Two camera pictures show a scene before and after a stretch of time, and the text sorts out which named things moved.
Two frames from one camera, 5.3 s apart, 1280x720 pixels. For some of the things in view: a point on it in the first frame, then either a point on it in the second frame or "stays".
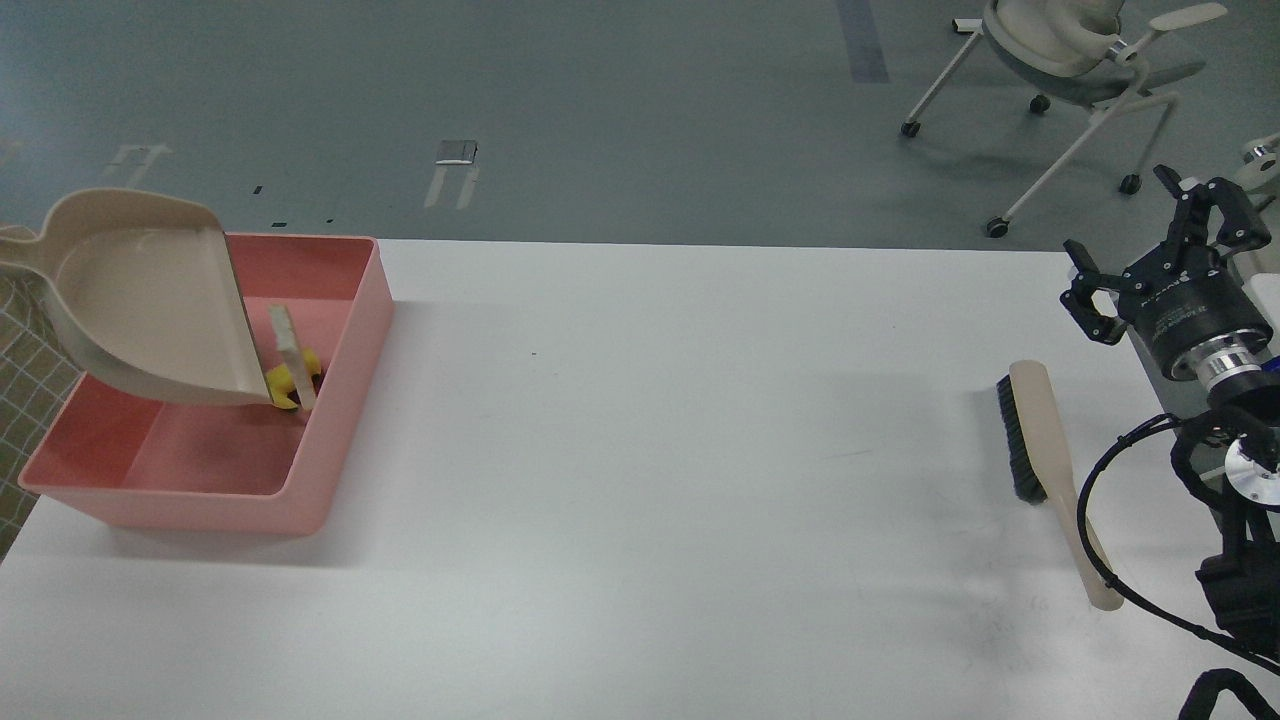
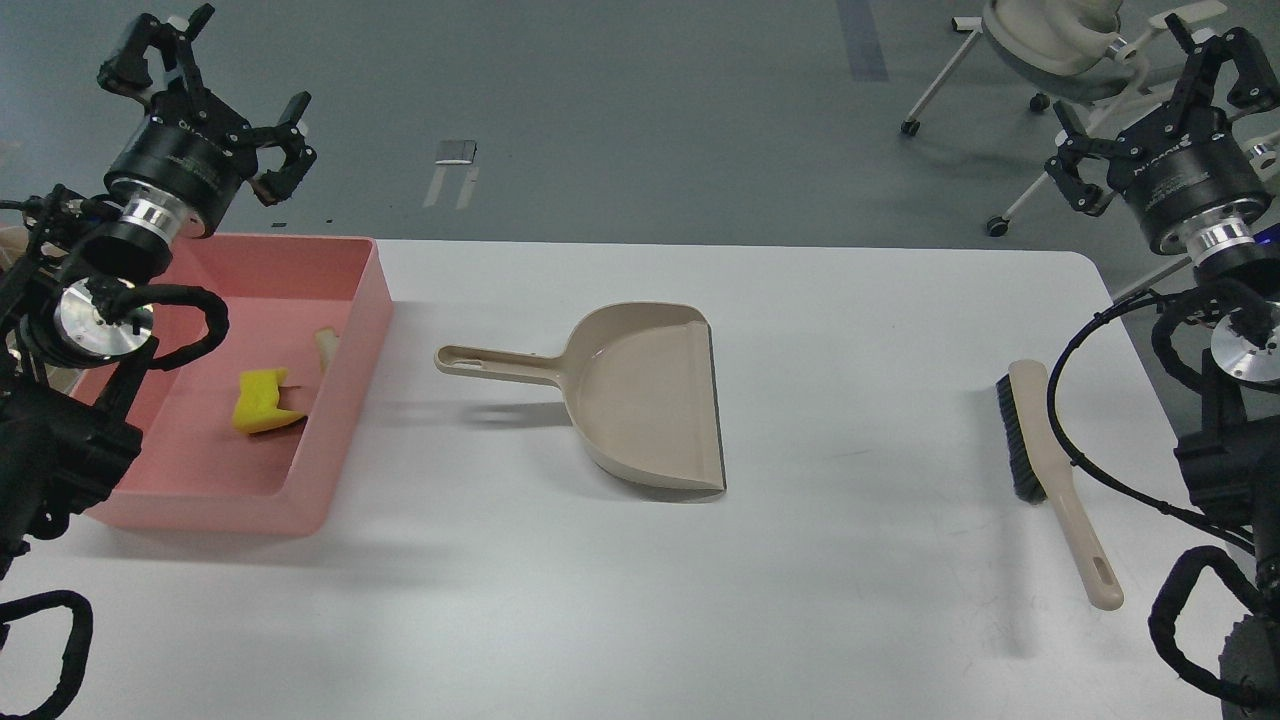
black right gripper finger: x=1242 y=228 -> x=1257 y=88
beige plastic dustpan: x=146 y=292 -> x=638 y=382
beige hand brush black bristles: x=1041 y=466 stays
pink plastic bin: x=250 y=466 stays
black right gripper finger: x=1086 y=281 -> x=1076 y=148
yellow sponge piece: x=281 y=382 -> x=256 y=407
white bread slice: x=295 y=354 -> x=327 y=341
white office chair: x=1062 y=50 stays
